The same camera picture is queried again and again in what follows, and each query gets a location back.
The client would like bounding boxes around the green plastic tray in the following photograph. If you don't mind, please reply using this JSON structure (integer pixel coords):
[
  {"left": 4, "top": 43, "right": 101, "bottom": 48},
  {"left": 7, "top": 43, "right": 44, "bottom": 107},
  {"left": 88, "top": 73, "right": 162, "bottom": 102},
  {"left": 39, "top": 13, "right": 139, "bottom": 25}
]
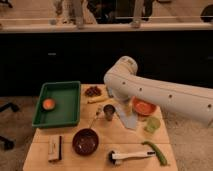
[{"left": 32, "top": 81, "right": 81, "bottom": 129}]

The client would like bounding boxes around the grey folded cloth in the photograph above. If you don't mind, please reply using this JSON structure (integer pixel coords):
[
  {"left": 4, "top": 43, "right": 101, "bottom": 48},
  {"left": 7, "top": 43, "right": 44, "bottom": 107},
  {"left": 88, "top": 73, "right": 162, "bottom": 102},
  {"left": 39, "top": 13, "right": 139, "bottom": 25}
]
[{"left": 115, "top": 105, "right": 138, "bottom": 130}]

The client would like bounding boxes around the orange fruit in tray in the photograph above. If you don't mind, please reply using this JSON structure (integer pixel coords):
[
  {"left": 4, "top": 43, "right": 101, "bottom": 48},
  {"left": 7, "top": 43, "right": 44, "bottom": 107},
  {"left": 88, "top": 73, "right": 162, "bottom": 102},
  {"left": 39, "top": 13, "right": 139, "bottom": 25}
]
[{"left": 42, "top": 98, "right": 56, "bottom": 110}]

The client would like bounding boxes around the metal spoon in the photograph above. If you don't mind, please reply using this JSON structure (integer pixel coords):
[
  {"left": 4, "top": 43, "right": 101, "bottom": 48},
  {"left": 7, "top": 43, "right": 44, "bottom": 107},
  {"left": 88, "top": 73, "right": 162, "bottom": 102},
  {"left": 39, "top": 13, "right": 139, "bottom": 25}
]
[{"left": 89, "top": 105, "right": 103, "bottom": 129}]

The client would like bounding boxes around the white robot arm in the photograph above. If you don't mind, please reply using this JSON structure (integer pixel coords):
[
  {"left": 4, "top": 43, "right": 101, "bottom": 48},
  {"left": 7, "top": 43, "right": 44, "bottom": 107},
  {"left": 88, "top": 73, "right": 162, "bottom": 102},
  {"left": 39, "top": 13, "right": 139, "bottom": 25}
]
[{"left": 103, "top": 56, "right": 213, "bottom": 127}]

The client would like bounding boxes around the wooden scrub brush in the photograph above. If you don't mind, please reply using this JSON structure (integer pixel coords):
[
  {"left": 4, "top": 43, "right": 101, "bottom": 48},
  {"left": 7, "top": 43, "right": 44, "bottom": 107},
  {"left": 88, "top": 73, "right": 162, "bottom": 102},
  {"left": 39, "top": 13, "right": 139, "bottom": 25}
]
[{"left": 48, "top": 135, "right": 62, "bottom": 162}]

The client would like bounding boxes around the white handled dish brush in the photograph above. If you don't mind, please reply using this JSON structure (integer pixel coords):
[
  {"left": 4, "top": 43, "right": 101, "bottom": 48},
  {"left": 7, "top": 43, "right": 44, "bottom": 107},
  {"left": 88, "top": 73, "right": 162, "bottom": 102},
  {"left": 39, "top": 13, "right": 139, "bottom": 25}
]
[{"left": 108, "top": 151, "right": 156, "bottom": 165}]

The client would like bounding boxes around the metal cup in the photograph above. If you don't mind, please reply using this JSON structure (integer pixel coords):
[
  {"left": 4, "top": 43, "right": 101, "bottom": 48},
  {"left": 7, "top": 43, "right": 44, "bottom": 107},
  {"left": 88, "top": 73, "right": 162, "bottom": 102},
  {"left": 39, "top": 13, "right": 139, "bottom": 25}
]
[{"left": 103, "top": 104, "right": 115, "bottom": 121}]

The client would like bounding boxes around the light green plastic cup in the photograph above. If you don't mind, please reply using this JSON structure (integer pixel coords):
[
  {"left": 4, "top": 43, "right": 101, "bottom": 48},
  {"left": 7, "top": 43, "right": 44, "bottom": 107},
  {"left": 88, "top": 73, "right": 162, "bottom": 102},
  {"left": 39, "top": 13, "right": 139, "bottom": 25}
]
[{"left": 144, "top": 117, "right": 161, "bottom": 133}]

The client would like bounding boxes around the green pea pod toy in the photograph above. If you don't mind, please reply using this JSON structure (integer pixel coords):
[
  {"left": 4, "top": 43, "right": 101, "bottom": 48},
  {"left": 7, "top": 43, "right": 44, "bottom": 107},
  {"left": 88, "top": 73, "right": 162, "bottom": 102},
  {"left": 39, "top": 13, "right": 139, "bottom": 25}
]
[{"left": 142, "top": 141, "right": 168, "bottom": 166}]

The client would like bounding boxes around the orange plastic bowl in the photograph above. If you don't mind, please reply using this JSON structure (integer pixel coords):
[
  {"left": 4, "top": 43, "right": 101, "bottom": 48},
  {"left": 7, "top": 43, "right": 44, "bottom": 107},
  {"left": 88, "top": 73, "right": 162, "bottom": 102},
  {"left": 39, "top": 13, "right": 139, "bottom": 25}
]
[{"left": 132, "top": 97, "right": 156, "bottom": 116}]

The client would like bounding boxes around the dark maroon bowl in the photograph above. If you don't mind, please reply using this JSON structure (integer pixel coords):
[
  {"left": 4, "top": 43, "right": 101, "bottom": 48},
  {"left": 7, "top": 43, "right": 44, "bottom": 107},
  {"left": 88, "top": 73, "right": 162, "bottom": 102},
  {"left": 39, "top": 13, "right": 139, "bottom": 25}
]
[{"left": 72, "top": 128, "right": 99, "bottom": 156}]

